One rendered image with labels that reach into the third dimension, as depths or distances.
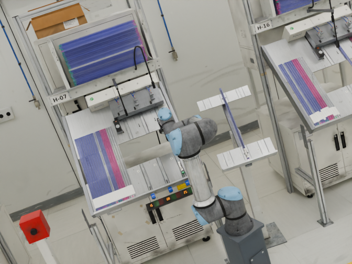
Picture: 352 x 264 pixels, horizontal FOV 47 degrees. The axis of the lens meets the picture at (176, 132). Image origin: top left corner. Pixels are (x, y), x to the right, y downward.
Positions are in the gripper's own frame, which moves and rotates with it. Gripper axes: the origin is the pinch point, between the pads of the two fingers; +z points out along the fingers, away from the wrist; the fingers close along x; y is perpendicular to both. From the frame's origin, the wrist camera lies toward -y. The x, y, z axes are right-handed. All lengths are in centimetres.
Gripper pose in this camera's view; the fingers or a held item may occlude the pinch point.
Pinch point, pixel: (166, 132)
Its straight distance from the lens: 261.1
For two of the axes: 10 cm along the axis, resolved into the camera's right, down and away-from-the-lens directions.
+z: -0.1, 2.6, 9.6
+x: -9.3, 3.5, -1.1
